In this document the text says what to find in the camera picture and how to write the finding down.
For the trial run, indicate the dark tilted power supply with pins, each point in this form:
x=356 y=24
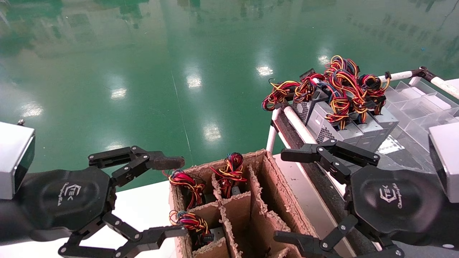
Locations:
x=303 y=109

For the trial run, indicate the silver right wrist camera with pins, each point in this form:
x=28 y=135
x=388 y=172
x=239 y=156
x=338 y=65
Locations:
x=448 y=157

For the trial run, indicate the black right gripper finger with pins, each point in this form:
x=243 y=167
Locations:
x=304 y=245
x=304 y=153

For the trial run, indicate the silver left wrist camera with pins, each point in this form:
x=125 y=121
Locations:
x=12 y=157

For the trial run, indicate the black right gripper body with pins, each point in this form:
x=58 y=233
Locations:
x=394 y=200

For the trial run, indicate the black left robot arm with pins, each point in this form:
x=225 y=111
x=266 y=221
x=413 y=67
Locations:
x=10 y=222

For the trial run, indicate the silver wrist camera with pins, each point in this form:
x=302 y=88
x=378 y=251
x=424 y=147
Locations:
x=448 y=157
x=12 y=157

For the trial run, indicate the brown cardboard divider box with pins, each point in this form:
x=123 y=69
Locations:
x=272 y=193

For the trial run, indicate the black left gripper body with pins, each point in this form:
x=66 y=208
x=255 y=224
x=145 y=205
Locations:
x=68 y=197

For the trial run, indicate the clear plastic compartment tray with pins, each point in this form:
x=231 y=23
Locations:
x=416 y=107

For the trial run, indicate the black tube corner joint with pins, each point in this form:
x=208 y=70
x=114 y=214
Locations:
x=425 y=72

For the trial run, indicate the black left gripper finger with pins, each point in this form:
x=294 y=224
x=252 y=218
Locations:
x=147 y=239
x=161 y=162

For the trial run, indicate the white tube cart frame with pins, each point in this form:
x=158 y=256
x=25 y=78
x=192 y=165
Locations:
x=297 y=123

